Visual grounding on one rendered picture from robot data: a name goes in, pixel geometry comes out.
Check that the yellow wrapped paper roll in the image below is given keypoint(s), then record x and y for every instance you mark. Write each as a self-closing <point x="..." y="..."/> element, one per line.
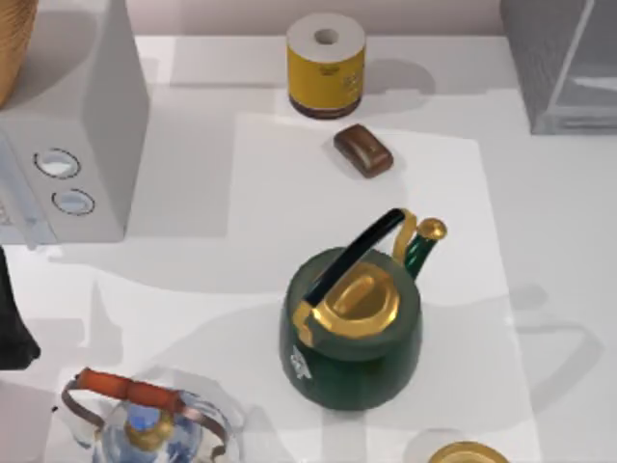
<point x="326" y="77"/>

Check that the brown soap bar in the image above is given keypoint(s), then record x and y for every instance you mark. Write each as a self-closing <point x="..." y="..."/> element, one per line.
<point x="364" y="150"/>

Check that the pale microwave oven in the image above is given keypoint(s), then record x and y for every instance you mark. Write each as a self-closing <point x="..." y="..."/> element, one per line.
<point x="91" y="120"/>

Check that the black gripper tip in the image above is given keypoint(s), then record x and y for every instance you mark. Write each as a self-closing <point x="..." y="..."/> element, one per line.
<point x="12" y="328"/>

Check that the microwave knob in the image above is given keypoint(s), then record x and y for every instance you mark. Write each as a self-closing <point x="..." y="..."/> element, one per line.
<point x="73" y="201"/>
<point x="57" y="164"/>

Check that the green and gold kettle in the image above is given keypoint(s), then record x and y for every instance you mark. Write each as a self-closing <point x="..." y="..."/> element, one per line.
<point x="347" y="357"/>

